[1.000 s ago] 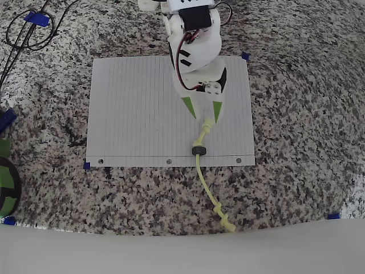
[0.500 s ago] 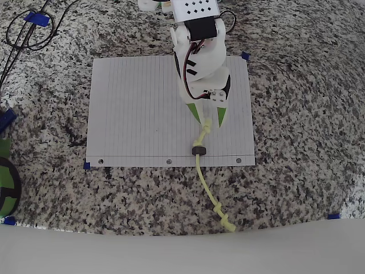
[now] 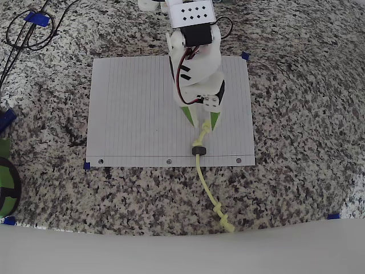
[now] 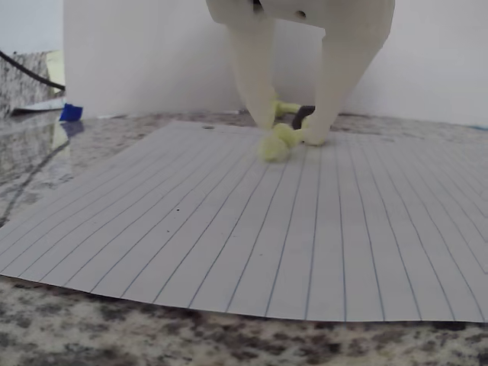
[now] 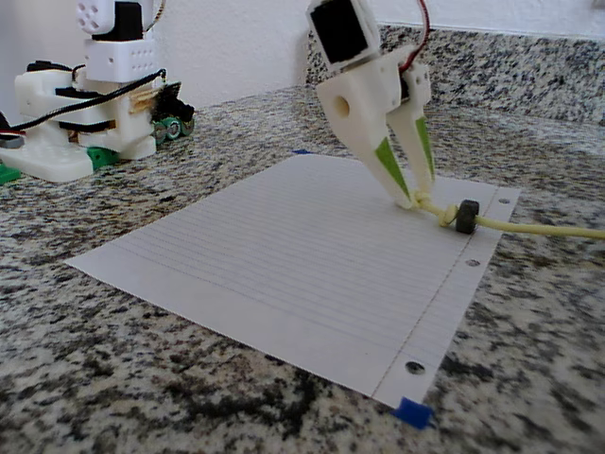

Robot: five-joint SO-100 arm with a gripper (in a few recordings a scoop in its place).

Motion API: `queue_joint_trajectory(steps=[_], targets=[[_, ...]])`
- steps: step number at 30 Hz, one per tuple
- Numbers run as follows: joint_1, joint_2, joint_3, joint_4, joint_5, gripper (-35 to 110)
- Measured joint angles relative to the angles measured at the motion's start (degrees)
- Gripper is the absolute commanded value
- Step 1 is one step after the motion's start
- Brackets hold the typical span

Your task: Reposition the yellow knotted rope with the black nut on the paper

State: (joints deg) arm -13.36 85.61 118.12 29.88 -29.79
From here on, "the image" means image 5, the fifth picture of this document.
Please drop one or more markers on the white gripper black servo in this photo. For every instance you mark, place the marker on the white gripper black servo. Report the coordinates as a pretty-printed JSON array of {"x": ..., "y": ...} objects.
[{"x": 360, "y": 96}]

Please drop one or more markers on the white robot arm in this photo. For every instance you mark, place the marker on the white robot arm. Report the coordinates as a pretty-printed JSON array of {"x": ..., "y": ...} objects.
[{"x": 120, "y": 59}]

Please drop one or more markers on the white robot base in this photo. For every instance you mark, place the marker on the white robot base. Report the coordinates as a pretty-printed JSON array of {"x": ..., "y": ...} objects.
[{"x": 52, "y": 163}]

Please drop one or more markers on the blue tape piece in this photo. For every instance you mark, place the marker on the blue tape piece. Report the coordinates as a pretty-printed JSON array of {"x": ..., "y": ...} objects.
[
  {"x": 302, "y": 152},
  {"x": 413, "y": 412}
]

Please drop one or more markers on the lined paper sheet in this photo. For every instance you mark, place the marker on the lined paper sheet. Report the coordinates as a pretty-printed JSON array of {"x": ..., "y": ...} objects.
[{"x": 283, "y": 265}]

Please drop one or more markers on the green electronic component cluster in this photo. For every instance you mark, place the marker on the green electronic component cluster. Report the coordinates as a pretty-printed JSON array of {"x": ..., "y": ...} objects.
[{"x": 167, "y": 130}]

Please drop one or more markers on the black motor controller board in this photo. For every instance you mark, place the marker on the black motor controller board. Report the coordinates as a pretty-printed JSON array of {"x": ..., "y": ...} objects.
[{"x": 170, "y": 101}]

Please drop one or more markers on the green base clamp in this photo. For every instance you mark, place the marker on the green base clamp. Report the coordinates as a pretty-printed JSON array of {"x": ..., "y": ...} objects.
[
  {"x": 8, "y": 175},
  {"x": 101, "y": 158}
]

